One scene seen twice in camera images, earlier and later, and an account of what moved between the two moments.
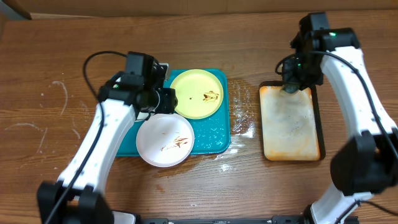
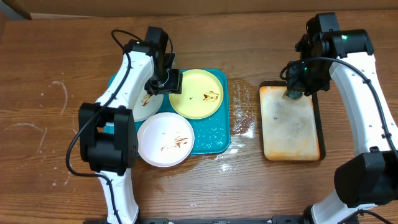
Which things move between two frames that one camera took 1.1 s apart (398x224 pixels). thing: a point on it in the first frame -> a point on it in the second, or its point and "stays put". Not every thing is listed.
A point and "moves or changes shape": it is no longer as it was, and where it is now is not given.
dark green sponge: (291, 88) moves or changes shape
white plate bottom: (165, 140) stays put
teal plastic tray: (212, 134) stays put
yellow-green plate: (199, 93) stays put
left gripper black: (169, 101) -> (175, 86)
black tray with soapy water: (291, 124) stays put
